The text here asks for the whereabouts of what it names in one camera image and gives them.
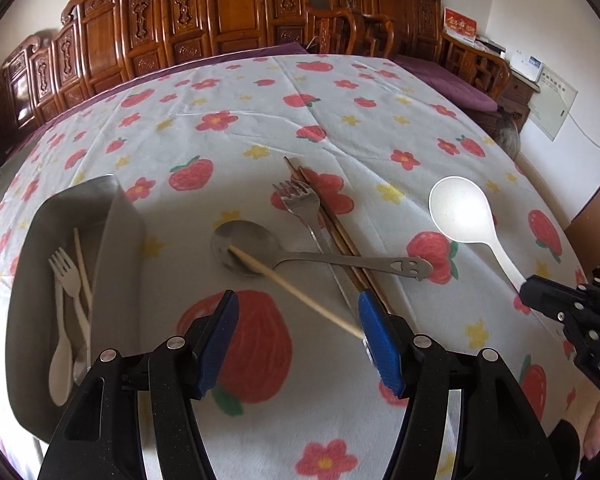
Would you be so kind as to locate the long carved wooden sofa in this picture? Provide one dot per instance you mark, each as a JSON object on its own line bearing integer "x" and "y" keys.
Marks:
{"x": 105, "y": 43}

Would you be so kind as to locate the small white plastic spoon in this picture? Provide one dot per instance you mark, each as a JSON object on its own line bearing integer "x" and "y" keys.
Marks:
{"x": 60, "y": 359}

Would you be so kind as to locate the white wall poster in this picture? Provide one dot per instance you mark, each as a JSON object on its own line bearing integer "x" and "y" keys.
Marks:
{"x": 550, "y": 107}

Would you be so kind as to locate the strawberry flower tablecloth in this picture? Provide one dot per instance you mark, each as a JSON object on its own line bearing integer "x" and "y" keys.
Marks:
{"x": 189, "y": 151}

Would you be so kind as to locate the grey plastic bag on floor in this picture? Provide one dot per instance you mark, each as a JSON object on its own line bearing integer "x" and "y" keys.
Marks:
{"x": 506, "y": 135}

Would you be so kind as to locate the light bamboo chopstick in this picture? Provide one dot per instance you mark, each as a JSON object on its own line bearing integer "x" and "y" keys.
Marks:
{"x": 82, "y": 269}
{"x": 262, "y": 269}

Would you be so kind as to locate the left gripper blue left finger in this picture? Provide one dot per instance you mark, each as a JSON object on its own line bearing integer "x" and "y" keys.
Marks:
{"x": 212, "y": 345}

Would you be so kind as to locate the white plastic fork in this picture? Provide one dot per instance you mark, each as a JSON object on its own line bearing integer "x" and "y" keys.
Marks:
{"x": 68, "y": 276}

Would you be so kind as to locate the metal fork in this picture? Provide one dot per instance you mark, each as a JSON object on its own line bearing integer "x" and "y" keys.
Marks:
{"x": 303, "y": 203}

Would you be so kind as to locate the dark wooden chopstick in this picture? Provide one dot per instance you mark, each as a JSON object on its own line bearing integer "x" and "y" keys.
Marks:
{"x": 361, "y": 278}
{"x": 304, "y": 200}

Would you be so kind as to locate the purple armchair cushion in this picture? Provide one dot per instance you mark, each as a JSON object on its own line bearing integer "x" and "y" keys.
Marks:
{"x": 456, "y": 90}

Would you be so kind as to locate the large white plastic spoon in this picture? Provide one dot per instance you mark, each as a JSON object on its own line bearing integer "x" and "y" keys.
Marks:
{"x": 461, "y": 212}

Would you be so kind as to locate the white box on side table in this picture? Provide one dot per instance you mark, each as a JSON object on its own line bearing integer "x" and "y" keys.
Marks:
{"x": 526, "y": 65}

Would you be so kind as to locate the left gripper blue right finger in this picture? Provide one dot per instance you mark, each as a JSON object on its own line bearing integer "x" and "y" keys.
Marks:
{"x": 385, "y": 335}

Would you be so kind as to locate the carved wooden armchair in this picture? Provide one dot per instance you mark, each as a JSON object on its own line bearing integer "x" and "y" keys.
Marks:
{"x": 415, "y": 28}

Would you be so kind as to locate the metal rectangular tray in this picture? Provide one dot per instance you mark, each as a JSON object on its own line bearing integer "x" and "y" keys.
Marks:
{"x": 96, "y": 224}

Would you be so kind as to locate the metal smiley spoon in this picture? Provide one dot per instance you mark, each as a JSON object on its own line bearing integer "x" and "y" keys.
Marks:
{"x": 261, "y": 244}

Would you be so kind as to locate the wooden side table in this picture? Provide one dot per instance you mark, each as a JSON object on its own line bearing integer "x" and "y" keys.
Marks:
{"x": 516, "y": 96}

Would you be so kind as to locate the red greeting card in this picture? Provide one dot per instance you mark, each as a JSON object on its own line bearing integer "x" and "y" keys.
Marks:
{"x": 459, "y": 25}

